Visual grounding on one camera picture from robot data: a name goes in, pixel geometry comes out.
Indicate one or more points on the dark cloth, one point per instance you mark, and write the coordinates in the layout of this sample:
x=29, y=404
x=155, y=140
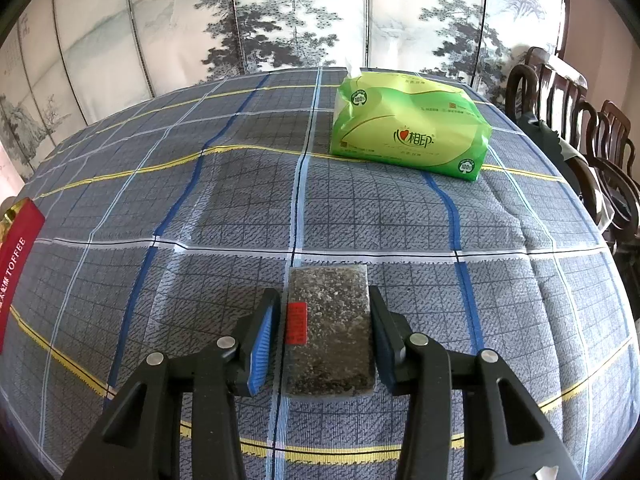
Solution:
x=550, y=140

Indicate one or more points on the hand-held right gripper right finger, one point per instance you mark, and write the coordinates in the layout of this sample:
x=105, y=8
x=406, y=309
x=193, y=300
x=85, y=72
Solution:
x=382, y=345

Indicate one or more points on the red and gold tin box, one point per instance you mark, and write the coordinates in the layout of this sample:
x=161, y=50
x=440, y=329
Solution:
x=17, y=260

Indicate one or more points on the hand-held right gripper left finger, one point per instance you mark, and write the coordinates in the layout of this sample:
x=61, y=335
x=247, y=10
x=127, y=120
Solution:
x=262, y=345

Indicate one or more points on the dark wooden chair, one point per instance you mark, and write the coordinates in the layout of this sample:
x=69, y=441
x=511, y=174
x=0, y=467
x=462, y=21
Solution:
x=615, y=130
x=547, y=85

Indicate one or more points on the dark sesame block packet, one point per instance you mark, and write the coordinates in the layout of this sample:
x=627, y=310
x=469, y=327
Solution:
x=330, y=325

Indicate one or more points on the painted landscape folding screen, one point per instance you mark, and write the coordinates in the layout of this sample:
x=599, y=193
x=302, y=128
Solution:
x=175, y=20

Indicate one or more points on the green tissue pack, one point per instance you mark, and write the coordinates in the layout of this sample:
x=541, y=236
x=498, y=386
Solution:
x=400, y=120

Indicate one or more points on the blue grey plaid tablecloth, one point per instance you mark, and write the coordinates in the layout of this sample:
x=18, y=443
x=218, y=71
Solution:
x=200, y=210

